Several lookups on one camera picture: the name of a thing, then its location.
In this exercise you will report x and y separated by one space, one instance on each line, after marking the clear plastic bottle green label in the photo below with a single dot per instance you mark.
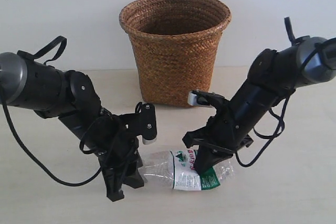
174 170

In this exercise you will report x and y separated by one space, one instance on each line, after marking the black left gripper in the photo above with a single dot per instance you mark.
116 148

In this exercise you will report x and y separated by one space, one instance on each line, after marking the wrist camera black silver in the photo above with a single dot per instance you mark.
205 99
143 122

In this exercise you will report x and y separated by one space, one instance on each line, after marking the brown woven wicker basket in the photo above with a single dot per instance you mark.
174 43

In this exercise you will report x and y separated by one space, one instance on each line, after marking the left wrist camera black silver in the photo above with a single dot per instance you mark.
143 122

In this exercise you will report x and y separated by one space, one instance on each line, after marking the right robot arm black grey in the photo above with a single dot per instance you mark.
273 77

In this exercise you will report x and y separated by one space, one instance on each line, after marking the right wrist camera black silver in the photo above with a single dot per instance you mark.
205 99

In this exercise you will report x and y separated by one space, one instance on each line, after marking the left robot arm black grey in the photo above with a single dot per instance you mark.
70 97

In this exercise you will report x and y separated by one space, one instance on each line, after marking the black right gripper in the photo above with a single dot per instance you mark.
218 140

